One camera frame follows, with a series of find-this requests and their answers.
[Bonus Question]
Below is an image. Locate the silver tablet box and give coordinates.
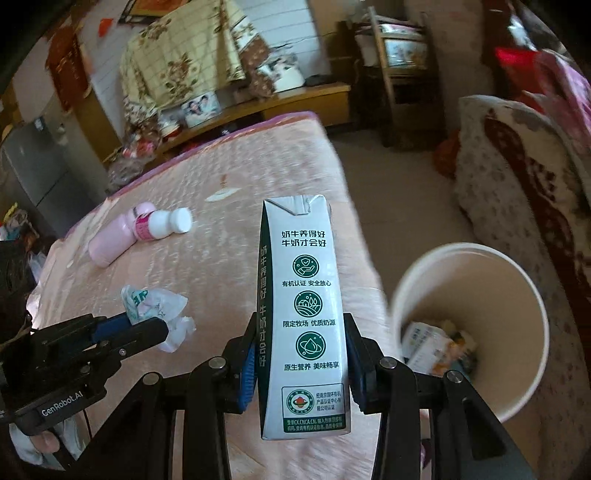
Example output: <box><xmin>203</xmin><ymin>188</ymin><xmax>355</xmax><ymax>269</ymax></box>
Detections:
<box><xmin>402</xmin><ymin>322</ymin><xmax>455</xmax><ymax>377</ymax></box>

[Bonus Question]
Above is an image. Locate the white tissue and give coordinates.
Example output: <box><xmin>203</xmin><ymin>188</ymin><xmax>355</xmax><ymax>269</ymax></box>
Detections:
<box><xmin>121</xmin><ymin>285</ymin><xmax>197</xmax><ymax>353</ymax></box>

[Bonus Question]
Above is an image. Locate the floral yellow cloth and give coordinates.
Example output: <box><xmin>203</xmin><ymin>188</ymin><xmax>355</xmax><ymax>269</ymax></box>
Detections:
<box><xmin>119</xmin><ymin>1</ymin><xmax>245</xmax><ymax>124</ymax></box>

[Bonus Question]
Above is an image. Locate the left hand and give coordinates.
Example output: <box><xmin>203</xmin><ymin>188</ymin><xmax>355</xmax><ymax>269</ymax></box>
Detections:
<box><xmin>29</xmin><ymin>427</ymin><xmax>75</xmax><ymax>470</ymax></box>

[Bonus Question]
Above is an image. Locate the pink quilted table cover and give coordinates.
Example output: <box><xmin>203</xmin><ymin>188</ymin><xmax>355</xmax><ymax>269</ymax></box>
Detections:
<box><xmin>27</xmin><ymin>111</ymin><xmax>431</xmax><ymax>480</ymax></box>

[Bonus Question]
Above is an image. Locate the white pill bottle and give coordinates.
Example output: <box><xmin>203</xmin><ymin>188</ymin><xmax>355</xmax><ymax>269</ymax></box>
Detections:
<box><xmin>133</xmin><ymin>207</ymin><xmax>192</xmax><ymax>241</ymax></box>

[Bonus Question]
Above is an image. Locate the grey refrigerator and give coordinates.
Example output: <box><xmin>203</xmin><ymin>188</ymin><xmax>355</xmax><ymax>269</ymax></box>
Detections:
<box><xmin>1</xmin><ymin>104</ymin><xmax>107</xmax><ymax>238</ymax></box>

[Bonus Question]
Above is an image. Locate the cream trash bucket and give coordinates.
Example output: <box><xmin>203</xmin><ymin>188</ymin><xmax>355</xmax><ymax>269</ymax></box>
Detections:
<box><xmin>391</xmin><ymin>242</ymin><xmax>550</xmax><ymax>422</ymax></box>

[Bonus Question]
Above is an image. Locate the white milk carton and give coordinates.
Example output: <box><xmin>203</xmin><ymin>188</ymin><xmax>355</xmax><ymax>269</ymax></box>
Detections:
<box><xmin>256</xmin><ymin>195</ymin><xmax>351</xmax><ymax>440</ymax></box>

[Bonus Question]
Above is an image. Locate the floral patterned sofa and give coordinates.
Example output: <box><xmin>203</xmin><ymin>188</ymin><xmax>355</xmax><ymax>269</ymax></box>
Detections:
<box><xmin>456</xmin><ymin>95</ymin><xmax>590</xmax><ymax>479</ymax></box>

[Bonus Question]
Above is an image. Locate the wooden low cabinet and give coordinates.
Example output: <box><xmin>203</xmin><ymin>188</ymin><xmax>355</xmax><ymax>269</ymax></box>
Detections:
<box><xmin>156</xmin><ymin>82</ymin><xmax>351</xmax><ymax>157</ymax></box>

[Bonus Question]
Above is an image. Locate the pink floral garment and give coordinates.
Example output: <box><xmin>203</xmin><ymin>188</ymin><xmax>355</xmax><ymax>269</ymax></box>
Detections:
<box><xmin>522</xmin><ymin>49</ymin><xmax>590</xmax><ymax>156</ymax></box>

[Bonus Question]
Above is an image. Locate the pink plastic bottle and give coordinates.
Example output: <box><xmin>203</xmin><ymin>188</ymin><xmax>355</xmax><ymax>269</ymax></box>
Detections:
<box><xmin>88</xmin><ymin>202</ymin><xmax>156</xmax><ymax>268</ymax></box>

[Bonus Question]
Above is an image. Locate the red cushion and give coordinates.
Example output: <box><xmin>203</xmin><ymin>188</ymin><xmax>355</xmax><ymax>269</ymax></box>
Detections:
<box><xmin>494</xmin><ymin>47</ymin><xmax>542</xmax><ymax>99</ymax></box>

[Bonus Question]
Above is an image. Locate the framed photo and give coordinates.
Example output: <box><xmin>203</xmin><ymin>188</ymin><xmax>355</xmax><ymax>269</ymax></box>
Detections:
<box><xmin>181</xmin><ymin>92</ymin><xmax>221</xmax><ymax>128</ymax></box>

